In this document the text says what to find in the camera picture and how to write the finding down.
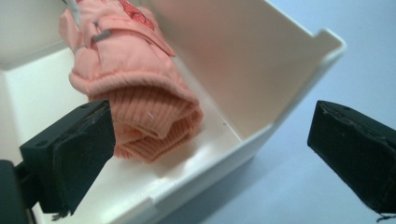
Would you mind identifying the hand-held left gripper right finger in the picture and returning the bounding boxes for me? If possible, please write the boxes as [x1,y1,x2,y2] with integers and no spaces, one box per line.
[306,99,396,219]

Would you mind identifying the pink glove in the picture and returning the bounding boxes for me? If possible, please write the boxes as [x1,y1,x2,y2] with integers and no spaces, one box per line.
[113,106,205,164]
[58,0,201,139]

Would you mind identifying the white box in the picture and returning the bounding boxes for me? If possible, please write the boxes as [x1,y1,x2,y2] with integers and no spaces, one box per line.
[0,0,347,224]

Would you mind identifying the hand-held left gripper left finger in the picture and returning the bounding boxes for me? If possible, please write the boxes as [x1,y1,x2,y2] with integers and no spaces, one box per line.
[19,99,117,217]

